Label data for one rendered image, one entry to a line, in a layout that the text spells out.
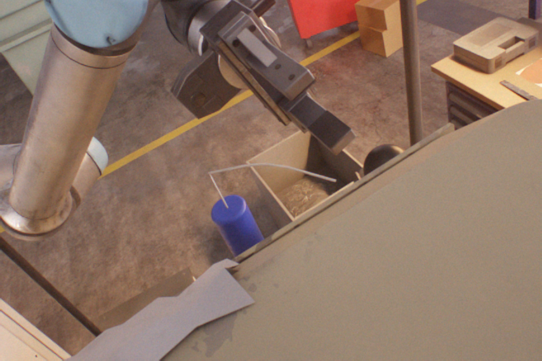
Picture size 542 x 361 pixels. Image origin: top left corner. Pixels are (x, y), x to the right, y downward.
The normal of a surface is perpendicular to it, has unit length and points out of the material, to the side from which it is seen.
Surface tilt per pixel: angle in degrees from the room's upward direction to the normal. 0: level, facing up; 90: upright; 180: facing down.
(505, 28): 0
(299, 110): 17
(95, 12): 87
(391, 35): 90
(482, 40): 0
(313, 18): 90
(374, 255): 0
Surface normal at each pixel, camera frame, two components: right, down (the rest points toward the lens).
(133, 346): -0.33, -0.64
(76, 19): -0.18, 0.61
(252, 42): -0.22, -0.28
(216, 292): -0.29, -0.48
